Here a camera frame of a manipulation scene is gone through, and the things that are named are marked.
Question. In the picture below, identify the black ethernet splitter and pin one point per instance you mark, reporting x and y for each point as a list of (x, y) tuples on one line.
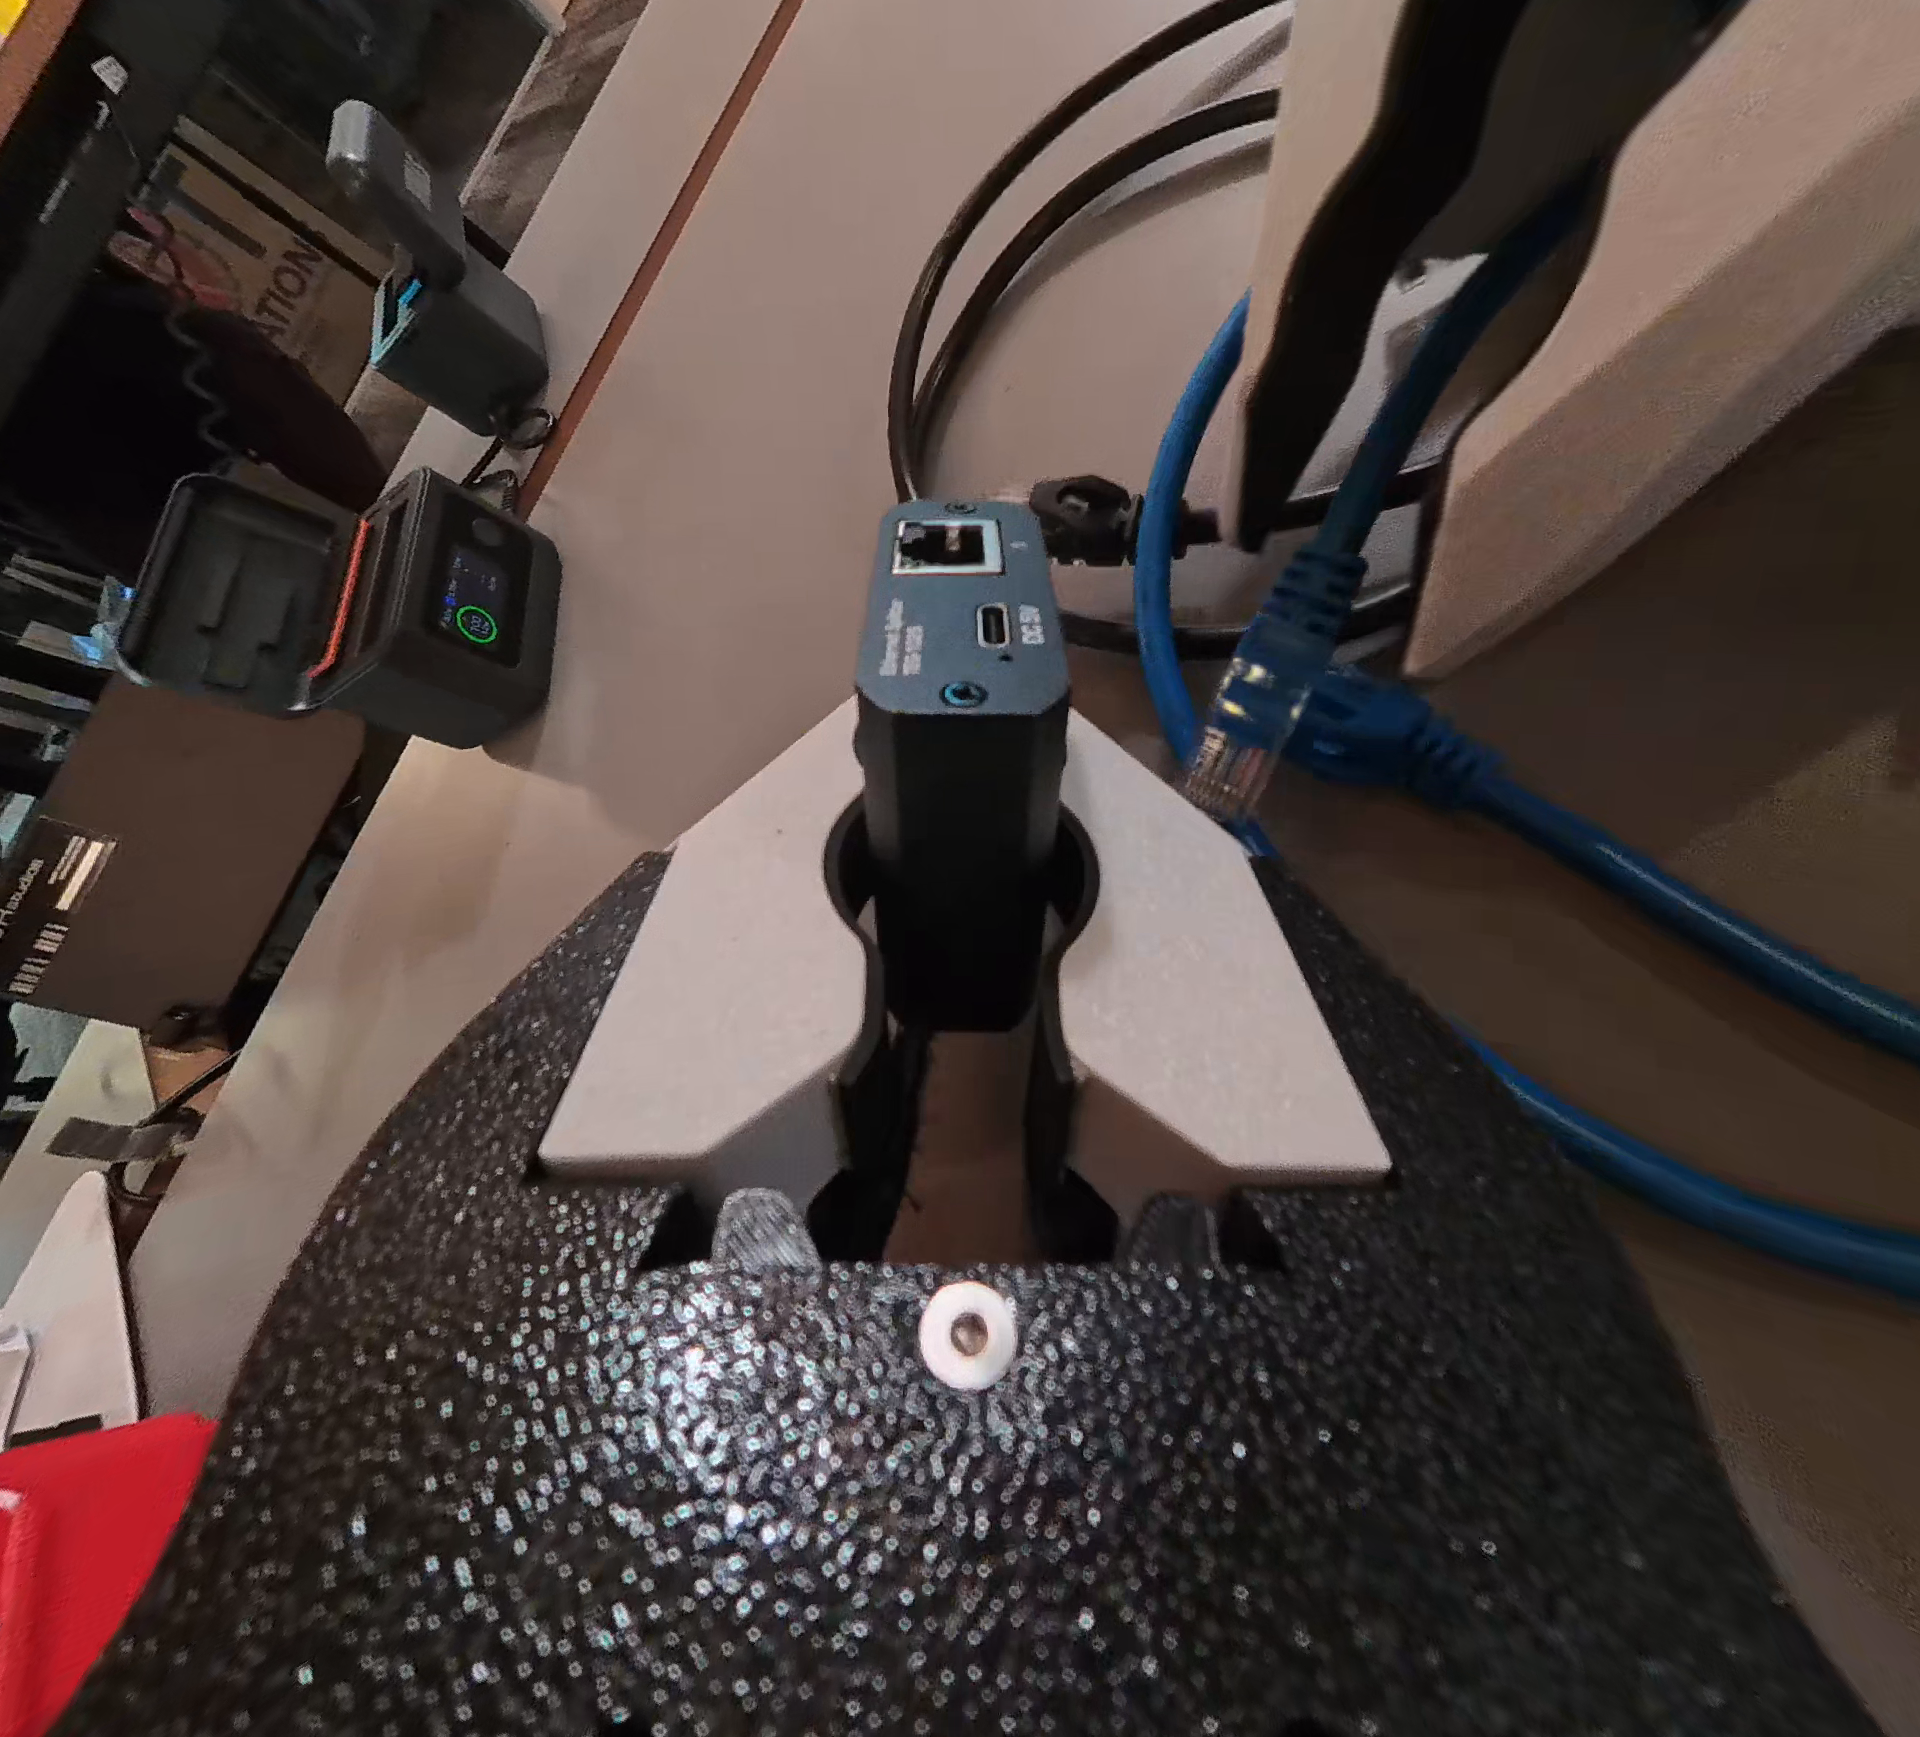
[(961, 776)]

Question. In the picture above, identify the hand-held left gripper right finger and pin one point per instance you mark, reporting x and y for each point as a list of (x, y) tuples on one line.
[(1215, 1017)]

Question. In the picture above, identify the red plastic bin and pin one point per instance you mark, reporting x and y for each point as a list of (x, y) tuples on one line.
[(90, 1571)]

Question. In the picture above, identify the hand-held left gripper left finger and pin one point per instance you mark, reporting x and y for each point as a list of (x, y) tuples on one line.
[(705, 987)]

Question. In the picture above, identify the cardboard box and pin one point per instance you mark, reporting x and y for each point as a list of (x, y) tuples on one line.
[(285, 283)]

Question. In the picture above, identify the dark grey charger box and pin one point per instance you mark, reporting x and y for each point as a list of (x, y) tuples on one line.
[(464, 343)]

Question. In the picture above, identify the black equipment box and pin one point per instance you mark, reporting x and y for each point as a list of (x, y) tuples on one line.
[(195, 853)]

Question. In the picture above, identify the brown-top desk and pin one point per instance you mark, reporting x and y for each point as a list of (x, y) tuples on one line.
[(104, 116)]

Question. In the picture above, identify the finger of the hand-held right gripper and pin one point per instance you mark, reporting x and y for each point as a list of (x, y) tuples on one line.
[(1725, 343), (1335, 43)]

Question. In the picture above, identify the black charging case with display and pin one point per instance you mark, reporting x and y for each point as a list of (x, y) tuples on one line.
[(434, 626)]

